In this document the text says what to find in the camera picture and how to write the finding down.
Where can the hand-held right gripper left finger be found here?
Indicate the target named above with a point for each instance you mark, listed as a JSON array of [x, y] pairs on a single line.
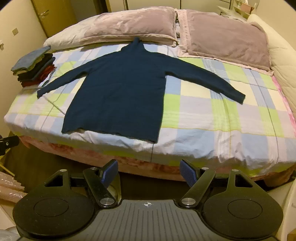
[[108, 172]]

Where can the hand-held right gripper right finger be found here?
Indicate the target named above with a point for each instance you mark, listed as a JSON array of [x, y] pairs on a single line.
[[188, 172]]

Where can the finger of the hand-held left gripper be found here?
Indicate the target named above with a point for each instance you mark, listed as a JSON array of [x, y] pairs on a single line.
[[9, 143]]

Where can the navy blue sweater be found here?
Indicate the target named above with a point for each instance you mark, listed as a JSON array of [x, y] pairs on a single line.
[[120, 92]]

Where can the stack of folded clothes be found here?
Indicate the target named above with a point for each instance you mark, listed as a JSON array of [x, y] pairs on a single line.
[[32, 67]]

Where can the bed with checkered sheet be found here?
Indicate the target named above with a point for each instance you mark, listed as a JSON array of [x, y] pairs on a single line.
[[231, 120]]

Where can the wooden door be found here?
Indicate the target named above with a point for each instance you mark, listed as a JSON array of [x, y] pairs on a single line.
[[57, 16]]

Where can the purple pillow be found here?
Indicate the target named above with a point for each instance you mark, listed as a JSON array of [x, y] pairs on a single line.
[[226, 39], [129, 23]]

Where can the cream padded headboard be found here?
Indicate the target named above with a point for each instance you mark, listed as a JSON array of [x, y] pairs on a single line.
[[282, 58]]

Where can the pink tissue box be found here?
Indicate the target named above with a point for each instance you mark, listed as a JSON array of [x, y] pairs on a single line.
[[247, 8]]

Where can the wall light switch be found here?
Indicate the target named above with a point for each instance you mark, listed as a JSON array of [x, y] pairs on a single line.
[[15, 31]]

